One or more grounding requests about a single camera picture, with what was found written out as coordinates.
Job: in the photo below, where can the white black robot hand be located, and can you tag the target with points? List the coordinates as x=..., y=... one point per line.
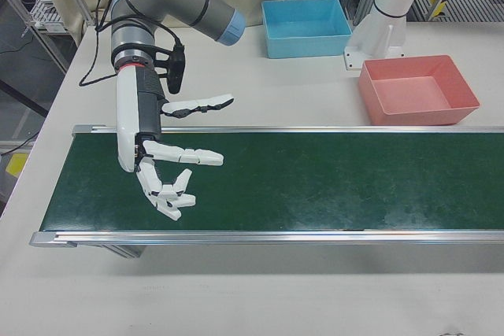
x=128, y=115

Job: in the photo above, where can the light blue plastic box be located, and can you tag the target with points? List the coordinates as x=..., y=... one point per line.
x=307, y=25

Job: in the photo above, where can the pink plastic box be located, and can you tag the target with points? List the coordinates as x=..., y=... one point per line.
x=413, y=92

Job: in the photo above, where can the green conveyor belt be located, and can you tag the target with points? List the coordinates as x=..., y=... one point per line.
x=315, y=178

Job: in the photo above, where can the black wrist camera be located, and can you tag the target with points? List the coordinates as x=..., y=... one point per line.
x=176, y=72

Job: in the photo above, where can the grey metal shelving frame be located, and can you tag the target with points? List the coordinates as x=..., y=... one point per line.
x=37, y=35

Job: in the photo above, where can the white column pedestal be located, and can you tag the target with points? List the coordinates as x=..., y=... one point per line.
x=390, y=17

